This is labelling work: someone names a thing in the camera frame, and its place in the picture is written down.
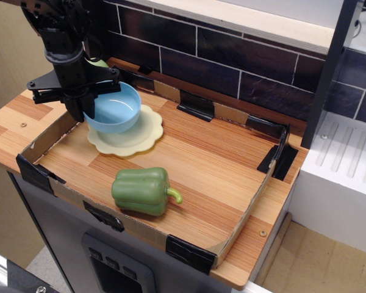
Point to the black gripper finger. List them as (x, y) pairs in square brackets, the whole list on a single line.
[(74, 108), (87, 105)]

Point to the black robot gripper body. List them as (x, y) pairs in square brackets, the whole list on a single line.
[(73, 76)]

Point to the light blue bowl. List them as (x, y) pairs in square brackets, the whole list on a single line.
[(116, 112)]

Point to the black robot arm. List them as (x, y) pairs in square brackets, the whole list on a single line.
[(62, 25)]

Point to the pale yellow scalloped plate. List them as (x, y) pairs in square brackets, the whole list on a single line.
[(141, 137)]

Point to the light green round toy fruit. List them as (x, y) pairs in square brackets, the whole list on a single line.
[(98, 62)]

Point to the green toy bell pepper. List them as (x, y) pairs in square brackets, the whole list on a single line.
[(144, 190)]

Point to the cardboard tray with black tape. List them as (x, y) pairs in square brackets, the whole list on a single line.
[(234, 173)]

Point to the grey toy oven front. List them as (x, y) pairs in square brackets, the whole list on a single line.
[(116, 271)]

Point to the light wooden upper shelf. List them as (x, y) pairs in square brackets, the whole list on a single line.
[(307, 25)]

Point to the white toy sink drainboard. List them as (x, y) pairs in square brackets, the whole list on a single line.
[(329, 196)]

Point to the dark grey vertical post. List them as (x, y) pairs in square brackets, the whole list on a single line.
[(342, 37)]

